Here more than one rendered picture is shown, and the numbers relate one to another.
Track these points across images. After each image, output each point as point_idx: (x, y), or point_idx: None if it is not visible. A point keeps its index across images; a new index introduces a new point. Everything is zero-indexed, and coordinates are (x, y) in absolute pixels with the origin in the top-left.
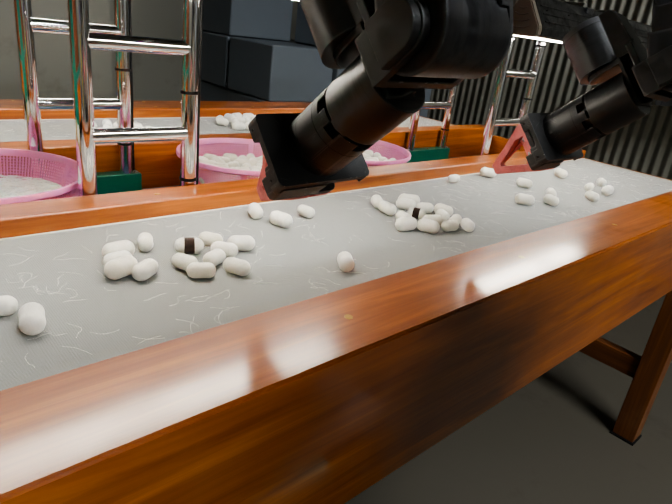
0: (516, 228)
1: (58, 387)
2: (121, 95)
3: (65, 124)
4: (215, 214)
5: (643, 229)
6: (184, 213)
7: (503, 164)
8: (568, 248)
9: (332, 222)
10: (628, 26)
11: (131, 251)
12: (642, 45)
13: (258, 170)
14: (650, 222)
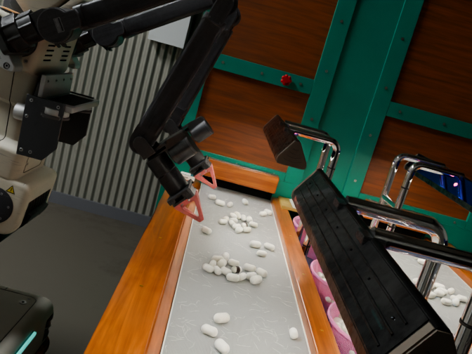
0: (191, 284)
1: None
2: None
3: (466, 295)
4: (277, 246)
5: (121, 287)
6: (281, 243)
7: (198, 216)
8: (148, 249)
9: (248, 256)
10: (174, 134)
11: (246, 220)
12: (165, 140)
13: None
14: (120, 301)
